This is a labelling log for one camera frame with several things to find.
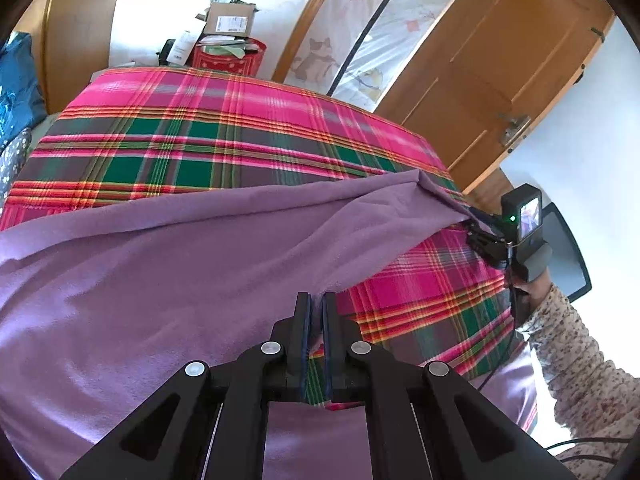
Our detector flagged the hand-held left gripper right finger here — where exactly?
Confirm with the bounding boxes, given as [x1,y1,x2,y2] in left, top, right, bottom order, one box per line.
[322,292,576,480]

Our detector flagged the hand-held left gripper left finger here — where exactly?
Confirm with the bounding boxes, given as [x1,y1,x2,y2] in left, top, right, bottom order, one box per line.
[60,291,313,480]

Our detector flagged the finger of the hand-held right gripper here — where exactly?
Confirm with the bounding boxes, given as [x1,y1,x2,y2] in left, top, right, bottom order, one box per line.
[465,207,509,267]

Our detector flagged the purple fleece pants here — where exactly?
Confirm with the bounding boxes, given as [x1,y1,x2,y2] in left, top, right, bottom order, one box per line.
[0,169,538,480]

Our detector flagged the person's right forearm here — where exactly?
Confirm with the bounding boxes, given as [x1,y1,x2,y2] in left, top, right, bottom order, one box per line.
[517,282,640,466]

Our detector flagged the person's right hand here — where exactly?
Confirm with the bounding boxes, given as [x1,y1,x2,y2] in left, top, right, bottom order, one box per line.
[512,272,554,311]

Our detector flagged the black office chair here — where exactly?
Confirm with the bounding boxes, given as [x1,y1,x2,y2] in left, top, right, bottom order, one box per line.
[542,202,593,303]

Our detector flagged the wooden door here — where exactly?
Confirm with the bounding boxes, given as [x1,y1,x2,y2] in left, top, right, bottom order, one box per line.
[372,0,616,196]

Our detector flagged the translucent printed door curtain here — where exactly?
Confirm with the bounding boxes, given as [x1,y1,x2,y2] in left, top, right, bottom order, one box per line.
[290,0,461,111]

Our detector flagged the pink plaid blanket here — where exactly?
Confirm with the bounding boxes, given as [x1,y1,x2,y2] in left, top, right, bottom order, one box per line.
[0,66,538,433]

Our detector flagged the cardboard box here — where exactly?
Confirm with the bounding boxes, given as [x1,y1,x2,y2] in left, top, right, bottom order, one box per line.
[195,1,258,38]

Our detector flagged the blue floral cloth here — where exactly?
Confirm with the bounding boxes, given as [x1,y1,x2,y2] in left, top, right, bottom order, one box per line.
[0,127,33,201]

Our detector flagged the wooden wardrobe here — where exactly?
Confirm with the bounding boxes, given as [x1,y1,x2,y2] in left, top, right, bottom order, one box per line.
[37,0,131,116]

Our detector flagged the blue printed tote bag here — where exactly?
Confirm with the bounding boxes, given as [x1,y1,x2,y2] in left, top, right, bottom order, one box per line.
[0,32,48,148]

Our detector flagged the metal door handle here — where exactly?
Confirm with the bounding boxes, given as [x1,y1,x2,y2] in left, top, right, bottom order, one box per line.
[497,112,533,153]

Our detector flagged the wooden door frame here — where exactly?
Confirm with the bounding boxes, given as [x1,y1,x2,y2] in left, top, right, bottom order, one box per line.
[272,0,463,113]

